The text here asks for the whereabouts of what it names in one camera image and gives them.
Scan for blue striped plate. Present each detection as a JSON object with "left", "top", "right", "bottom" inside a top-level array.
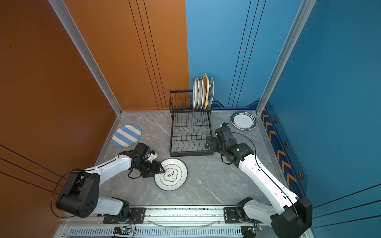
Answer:
[
  {"left": 112, "top": 125, "right": 142, "bottom": 148},
  {"left": 207, "top": 77, "right": 214, "bottom": 109}
]

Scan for black wire dish rack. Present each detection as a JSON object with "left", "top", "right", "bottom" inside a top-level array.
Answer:
[{"left": 169, "top": 90, "right": 213, "bottom": 157}]

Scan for green rimmed white plate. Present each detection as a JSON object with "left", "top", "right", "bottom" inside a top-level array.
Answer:
[{"left": 231, "top": 111, "right": 257, "bottom": 131}]

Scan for white plate red characters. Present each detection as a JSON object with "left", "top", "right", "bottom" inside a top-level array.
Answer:
[{"left": 199, "top": 78, "right": 206, "bottom": 109}]

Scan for aluminium front rail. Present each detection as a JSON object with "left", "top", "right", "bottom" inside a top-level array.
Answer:
[{"left": 54, "top": 205, "right": 276, "bottom": 238}]

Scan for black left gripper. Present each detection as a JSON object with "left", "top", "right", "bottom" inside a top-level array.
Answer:
[{"left": 136, "top": 159, "right": 167, "bottom": 177}]

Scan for yellow woven tray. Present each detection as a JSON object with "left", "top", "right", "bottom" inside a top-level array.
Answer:
[{"left": 203, "top": 73, "right": 210, "bottom": 109}]

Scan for aluminium corner post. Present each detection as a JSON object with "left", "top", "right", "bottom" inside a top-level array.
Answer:
[
  {"left": 49, "top": 0, "right": 123, "bottom": 116},
  {"left": 256, "top": 0, "right": 316, "bottom": 116}
]

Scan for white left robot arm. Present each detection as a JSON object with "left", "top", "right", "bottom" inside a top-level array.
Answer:
[{"left": 55, "top": 143, "right": 165, "bottom": 223}]

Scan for aluminium corner post right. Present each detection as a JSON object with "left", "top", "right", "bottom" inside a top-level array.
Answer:
[{"left": 256, "top": 0, "right": 316, "bottom": 116}]

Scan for orange sunburst plate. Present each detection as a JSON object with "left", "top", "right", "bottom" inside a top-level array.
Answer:
[{"left": 192, "top": 78, "right": 198, "bottom": 110}]

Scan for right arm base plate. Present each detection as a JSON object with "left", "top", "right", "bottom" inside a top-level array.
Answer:
[{"left": 223, "top": 207, "right": 250, "bottom": 224}]

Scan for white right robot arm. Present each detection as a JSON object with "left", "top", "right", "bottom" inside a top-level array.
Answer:
[{"left": 205, "top": 123, "right": 313, "bottom": 238}]

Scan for circuit board right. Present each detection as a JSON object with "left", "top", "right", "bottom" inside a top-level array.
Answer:
[{"left": 241, "top": 226, "right": 263, "bottom": 238}]

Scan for aluminium corner post left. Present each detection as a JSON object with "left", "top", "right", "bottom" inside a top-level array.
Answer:
[{"left": 49, "top": 0, "right": 123, "bottom": 116}]

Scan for white flower outline plate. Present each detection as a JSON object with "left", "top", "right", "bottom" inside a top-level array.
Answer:
[{"left": 154, "top": 158, "right": 188, "bottom": 191}]

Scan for cream floral plate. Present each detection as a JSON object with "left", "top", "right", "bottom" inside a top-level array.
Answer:
[{"left": 196, "top": 78, "right": 202, "bottom": 110}]

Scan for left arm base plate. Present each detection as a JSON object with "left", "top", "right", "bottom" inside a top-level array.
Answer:
[{"left": 103, "top": 207, "right": 146, "bottom": 224}]

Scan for green circuit board left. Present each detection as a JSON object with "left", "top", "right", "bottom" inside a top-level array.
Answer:
[{"left": 113, "top": 226, "right": 134, "bottom": 238}]

